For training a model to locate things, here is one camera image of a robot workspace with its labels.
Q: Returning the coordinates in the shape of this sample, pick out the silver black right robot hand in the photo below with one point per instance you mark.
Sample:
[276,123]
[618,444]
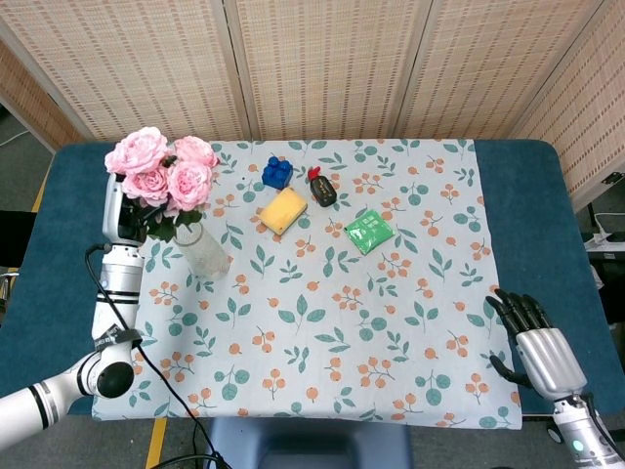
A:
[549,356]

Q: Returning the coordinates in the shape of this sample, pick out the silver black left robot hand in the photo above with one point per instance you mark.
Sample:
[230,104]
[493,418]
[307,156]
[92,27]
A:
[119,215]

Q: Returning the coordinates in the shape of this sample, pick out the pink rose bouquet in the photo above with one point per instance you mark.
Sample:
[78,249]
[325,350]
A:
[163,176]

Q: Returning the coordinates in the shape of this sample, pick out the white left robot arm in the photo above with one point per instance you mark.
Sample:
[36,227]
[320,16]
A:
[97,342]

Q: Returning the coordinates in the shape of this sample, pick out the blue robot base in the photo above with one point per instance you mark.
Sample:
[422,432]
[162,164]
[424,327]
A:
[307,443]

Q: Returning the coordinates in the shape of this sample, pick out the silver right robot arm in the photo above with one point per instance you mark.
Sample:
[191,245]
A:
[583,435]

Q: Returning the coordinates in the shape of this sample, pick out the transparent glass vase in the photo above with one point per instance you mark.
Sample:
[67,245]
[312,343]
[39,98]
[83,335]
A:
[202,251]

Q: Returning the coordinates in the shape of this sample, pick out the blue table cover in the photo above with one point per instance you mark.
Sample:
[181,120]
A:
[63,264]

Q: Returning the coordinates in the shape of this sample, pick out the blue toy building block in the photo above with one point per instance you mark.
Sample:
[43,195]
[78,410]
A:
[277,172]

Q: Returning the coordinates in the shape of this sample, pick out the yellow sponge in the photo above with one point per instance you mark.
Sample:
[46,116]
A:
[283,211]

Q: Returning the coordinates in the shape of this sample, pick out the black bottle with red cap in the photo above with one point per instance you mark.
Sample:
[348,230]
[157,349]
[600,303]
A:
[322,188]

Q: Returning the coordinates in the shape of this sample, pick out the floral patterned tablecloth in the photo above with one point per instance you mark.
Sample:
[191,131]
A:
[342,303]

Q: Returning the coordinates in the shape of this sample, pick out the green sachet packet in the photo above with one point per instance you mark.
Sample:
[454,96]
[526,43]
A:
[369,231]

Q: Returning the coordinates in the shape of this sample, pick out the woven bamboo folding screen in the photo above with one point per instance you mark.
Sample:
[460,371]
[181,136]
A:
[312,68]

